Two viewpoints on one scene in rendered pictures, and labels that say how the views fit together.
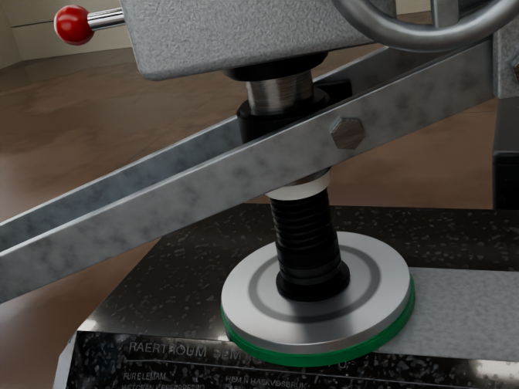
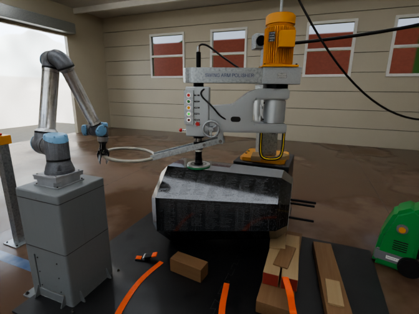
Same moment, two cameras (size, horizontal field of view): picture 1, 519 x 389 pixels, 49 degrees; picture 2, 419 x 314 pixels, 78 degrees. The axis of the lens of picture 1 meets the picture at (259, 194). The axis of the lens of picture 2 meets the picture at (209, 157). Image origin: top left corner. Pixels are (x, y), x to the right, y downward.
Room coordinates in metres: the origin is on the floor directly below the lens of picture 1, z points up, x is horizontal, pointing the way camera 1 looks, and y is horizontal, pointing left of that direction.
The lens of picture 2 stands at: (-1.79, 0.06, 1.50)
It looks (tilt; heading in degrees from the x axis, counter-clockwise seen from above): 15 degrees down; 355
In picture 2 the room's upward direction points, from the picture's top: 1 degrees clockwise
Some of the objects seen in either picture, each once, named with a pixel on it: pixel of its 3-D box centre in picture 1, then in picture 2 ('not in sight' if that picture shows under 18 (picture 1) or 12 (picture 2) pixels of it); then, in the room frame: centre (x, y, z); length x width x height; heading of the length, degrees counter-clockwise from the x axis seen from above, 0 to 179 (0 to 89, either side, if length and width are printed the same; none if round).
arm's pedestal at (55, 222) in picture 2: not in sight; (68, 235); (0.04, 0.96, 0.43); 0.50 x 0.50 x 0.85; 64
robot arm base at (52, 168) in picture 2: not in sight; (59, 164); (0.04, 0.96, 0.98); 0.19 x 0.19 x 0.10
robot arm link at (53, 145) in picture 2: not in sight; (56, 145); (0.05, 0.97, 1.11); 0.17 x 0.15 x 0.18; 49
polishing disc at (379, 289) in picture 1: (313, 284); (198, 164); (0.53, -0.04, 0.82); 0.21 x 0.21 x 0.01
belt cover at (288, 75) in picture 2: not in sight; (239, 78); (0.48, -0.39, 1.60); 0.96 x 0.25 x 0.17; 82
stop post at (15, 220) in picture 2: not in sight; (10, 190); (0.68, 1.75, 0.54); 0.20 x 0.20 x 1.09; 62
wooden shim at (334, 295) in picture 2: not in sight; (333, 292); (-0.32, -0.97, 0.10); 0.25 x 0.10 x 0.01; 156
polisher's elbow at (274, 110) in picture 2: not in sight; (274, 111); (0.44, -0.69, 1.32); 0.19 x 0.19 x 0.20
